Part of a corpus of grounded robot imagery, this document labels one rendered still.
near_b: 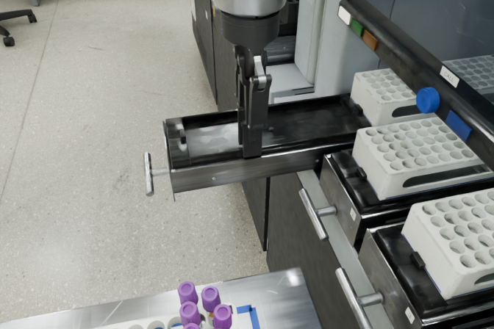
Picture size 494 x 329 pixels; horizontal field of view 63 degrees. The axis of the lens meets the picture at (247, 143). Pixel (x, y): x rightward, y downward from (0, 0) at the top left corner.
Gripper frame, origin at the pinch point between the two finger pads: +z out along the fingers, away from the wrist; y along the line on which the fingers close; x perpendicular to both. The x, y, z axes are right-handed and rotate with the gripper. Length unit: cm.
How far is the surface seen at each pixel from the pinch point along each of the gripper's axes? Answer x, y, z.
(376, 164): -15.0, -12.7, -1.2
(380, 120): -22.7, -0.5, 1.3
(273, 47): -15.5, 38.1, 6.0
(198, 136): 7.7, 5.7, 3.9
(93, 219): 46, 63, 84
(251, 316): 6.8, -27.9, 2.4
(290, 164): -6.4, -2.2, 6.3
